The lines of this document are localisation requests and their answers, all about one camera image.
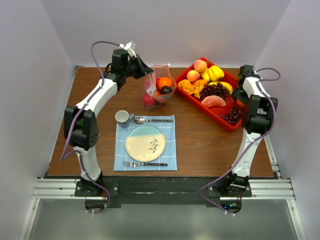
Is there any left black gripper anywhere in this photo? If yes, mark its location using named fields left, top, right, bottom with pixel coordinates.
left=123, top=54, right=154, bottom=80

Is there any orange fruit back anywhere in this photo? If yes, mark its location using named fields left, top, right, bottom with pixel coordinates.
left=157, top=77, right=172, bottom=89

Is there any orange fruit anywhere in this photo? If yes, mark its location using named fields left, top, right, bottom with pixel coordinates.
left=236, top=99, right=246, bottom=108
left=157, top=77, right=172, bottom=89

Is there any clear zip top bag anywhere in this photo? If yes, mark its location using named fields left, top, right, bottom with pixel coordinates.
left=141, top=64, right=177, bottom=110

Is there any red apple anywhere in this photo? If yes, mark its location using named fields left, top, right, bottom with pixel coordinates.
left=142, top=93, right=157, bottom=108
left=154, top=91, right=167, bottom=104

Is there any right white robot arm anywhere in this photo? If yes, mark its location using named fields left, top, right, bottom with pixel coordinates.
left=221, top=65, right=279, bottom=197

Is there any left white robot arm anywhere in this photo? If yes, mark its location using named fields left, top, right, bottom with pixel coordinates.
left=63, top=45, right=153, bottom=196

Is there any yellow banana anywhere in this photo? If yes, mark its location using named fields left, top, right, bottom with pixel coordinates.
left=208, top=81, right=234, bottom=95

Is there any yellow bell pepper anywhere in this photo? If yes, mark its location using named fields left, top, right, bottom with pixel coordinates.
left=200, top=65, right=225, bottom=82

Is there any upper purple grape bunch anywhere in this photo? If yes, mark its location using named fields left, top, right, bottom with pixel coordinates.
left=199, top=82, right=230, bottom=100

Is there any purple grape bunch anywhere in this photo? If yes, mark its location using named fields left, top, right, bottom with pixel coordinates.
left=199, top=82, right=230, bottom=100
left=219, top=105, right=243, bottom=126

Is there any red plastic fruit tray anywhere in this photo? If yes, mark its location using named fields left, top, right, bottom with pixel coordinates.
left=175, top=57, right=242, bottom=132

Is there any watermelon slice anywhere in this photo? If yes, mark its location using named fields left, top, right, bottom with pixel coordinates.
left=201, top=95, right=226, bottom=108

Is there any lower purple grape bunch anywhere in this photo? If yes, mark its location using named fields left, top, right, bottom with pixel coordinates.
left=219, top=105, right=243, bottom=126

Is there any metal spoon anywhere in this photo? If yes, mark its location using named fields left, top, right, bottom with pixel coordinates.
left=133, top=116, right=173, bottom=125

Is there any small grey cup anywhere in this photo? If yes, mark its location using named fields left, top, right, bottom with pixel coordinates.
left=114, top=110, right=135, bottom=128

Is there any cream and teal plate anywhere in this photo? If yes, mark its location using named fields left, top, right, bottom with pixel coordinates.
left=124, top=124, right=167, bottom=162

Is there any blue checked placemat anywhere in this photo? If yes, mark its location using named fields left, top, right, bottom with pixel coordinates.
left=113, top=115, right=178, bottom=172

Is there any metal fork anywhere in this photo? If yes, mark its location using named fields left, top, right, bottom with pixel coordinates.
left=123, top=161, right=168, bottom=168

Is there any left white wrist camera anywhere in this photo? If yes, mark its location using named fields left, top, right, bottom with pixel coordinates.
left=118, top=41, right=137, bottom=57

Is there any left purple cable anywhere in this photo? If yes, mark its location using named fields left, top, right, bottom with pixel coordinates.
left=59, top=41, right=122, bottom=213

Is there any aluminium frame rail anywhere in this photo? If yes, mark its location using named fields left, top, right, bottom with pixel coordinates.
left=24, top=78, right=306, bottom=240

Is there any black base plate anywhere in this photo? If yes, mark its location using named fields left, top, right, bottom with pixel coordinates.
left=74, top=176, right=252, bottom=210

